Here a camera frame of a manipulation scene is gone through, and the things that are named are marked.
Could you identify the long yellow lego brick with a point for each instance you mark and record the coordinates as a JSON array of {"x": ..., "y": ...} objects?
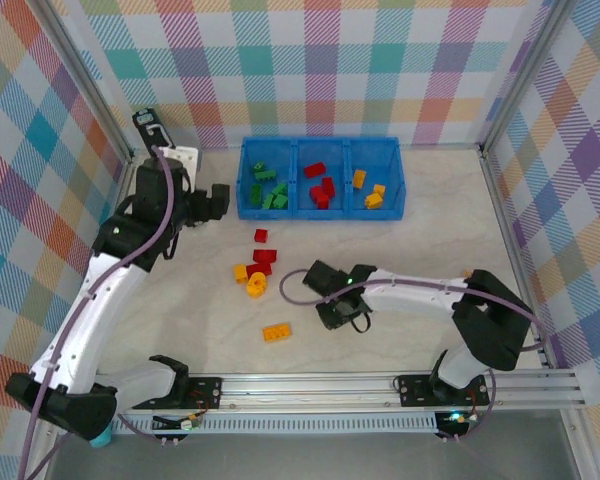
[
  {"x": 360, "y": 179},
  {"x": 277, "y": 333}
]

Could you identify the small yellow lego brick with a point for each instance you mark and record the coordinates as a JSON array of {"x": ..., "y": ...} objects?
[
  {"x": 380, "y": 189},
  {"x": 241, "y": 273},
  {"x": 374, "y": 201}
]

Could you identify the aluminium mounting rail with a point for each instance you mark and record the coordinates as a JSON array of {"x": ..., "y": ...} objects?
[{"x": 305, "y": 390}]

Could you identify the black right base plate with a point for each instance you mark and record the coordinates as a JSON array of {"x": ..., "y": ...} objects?
[{"x": 410, "y": 390}]

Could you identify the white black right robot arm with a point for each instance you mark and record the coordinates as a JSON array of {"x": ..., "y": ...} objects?
[{"x": 410, "y": 295}]

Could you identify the teal marker pen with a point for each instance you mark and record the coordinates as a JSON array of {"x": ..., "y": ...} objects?
[{"x": 101, "y": 439}]

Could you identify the aluminium side rail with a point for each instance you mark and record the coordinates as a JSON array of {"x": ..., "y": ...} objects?
[
  {"x": 126, "y": 172},
  {"x": 510, "y": 235}
]

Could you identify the aluminium frame post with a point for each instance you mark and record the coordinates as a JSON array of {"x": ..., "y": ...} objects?
[
  {"x": 530, "y": 70},
  {"x": 87, "y": 80}
]

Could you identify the round yellow lego piece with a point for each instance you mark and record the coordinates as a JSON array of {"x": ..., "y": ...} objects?
[{"x": 252, "y": 290}]

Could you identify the long green lego brick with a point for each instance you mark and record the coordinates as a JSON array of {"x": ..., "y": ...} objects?
[
  {"x": 265, "y": 175},
  {"x": 255, "y": 194},
  {"x": 280, "y": 189}
]

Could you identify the small red lego brick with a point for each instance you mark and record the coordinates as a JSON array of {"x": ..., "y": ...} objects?
[
  {"x": 317, "y": 193},
  {"x": 261, "y": 236}
]

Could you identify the small green lego brick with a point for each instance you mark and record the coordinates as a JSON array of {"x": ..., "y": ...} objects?
[
  {"x": 280, "y": 202},
  {"x": 259, "y": 166},
  {"x": 268, "y": 201}
]

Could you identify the long red lego brick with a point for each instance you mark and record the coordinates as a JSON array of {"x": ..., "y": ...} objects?
[
  {"x": 265, "y": 256},
  {"x": 324, "y": 202},
  {"x": 315, "y": 170},
  {"x": 329, "y": 186},
  {"x": 261, "y": 269}
]

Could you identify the blue three-compartment bin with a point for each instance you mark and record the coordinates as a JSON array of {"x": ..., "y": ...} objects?
[{"x": 300, "y": 214}]

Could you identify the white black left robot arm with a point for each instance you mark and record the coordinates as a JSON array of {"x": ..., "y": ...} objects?
[{"x": 95, "y": 310}]

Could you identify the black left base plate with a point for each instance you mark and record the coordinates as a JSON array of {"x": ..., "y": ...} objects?
[{"x": 207, "y": 392}]

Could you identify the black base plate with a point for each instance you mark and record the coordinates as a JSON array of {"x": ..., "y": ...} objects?
[
  {"x": 410, "y": 390},
  {"x": 207, "y": 392}
]

